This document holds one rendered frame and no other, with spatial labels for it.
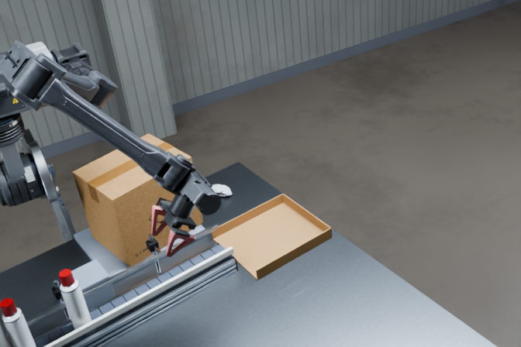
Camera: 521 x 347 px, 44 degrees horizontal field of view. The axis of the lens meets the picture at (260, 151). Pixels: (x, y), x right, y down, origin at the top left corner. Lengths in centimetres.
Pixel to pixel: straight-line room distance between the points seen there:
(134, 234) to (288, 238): 49
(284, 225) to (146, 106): 230
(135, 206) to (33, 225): 200
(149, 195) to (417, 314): 87
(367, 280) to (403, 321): 19
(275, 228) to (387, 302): 48
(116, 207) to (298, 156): 225
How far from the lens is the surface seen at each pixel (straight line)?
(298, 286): 199
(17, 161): 207
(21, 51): 154
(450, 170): 395
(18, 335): 185
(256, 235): 218
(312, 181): 385
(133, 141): 152
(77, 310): 187
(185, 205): 160
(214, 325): 191
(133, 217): 204
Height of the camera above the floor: 222
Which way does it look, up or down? 32 degrees down
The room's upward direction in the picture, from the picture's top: 7 degrees counter-clockwise
